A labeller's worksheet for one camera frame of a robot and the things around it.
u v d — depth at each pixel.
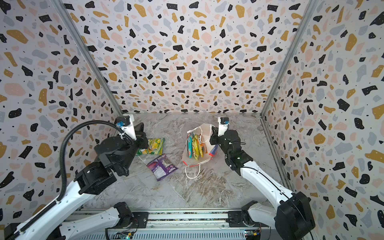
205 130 0.77
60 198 0.39
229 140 0.58
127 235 0.70
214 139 0.70
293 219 0.39
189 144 0.88
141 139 0.52
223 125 0.66
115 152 0.40
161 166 0.90
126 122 0.47
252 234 0.72
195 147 0.87
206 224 0.73
